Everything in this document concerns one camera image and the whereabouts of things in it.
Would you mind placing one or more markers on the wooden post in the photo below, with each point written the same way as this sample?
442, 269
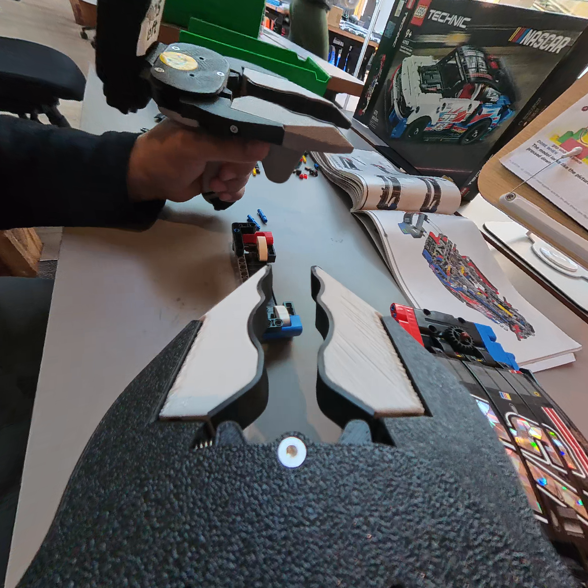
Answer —
18, 253

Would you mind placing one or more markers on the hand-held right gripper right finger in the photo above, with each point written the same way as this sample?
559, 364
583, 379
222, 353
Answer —
367, 363

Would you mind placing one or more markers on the green storage bin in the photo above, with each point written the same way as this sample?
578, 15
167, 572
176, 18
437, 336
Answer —
276, 60

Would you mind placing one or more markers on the grey desk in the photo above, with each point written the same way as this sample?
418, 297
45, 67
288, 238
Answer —
138, 294

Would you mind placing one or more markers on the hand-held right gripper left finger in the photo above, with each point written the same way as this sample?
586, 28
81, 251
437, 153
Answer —
216, 367

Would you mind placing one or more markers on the white stand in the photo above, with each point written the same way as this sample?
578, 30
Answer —
542, 230

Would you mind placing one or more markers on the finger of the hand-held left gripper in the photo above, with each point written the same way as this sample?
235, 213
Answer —
294, 92
303, 138

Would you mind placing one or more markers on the red black toy race car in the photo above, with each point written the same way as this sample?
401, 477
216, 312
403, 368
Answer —
514, 413

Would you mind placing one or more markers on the black office chair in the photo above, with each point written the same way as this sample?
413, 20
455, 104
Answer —
37, 69

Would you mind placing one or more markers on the person's left hand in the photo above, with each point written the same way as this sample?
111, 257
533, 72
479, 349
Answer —
175, 165

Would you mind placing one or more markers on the person's left forearm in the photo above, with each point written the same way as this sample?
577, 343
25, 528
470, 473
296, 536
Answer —
64, 175

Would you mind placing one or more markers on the small toy brick assembly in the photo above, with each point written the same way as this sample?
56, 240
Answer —
253, 243

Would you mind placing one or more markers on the blue pin piece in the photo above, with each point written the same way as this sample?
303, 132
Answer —
263, 216
253, 221

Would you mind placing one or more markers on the person's black clothing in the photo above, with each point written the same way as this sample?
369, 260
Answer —
18, 413

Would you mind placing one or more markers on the printed paper sheet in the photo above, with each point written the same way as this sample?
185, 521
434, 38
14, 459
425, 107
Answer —
560, 156

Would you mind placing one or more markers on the open instruction booklet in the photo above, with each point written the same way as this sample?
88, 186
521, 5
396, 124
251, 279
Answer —
459, 266

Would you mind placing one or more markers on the toy set box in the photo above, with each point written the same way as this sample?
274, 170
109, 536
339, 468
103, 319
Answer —
441, 101

